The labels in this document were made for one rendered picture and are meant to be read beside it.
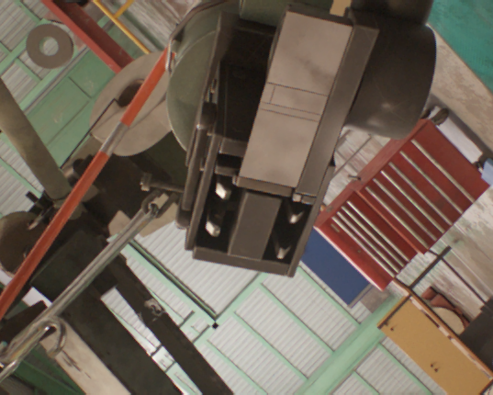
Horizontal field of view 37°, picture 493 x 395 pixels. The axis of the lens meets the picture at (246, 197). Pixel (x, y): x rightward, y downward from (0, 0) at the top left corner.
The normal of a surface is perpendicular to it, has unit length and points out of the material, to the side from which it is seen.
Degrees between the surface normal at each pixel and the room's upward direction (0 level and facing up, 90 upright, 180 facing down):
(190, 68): 65
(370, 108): 56
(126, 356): 139
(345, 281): 90
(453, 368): 90
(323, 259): 90
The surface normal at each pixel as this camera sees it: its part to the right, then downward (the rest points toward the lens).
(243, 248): 0.00, 0.58
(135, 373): 0.63, -0.45
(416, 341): 0.17, 0.15
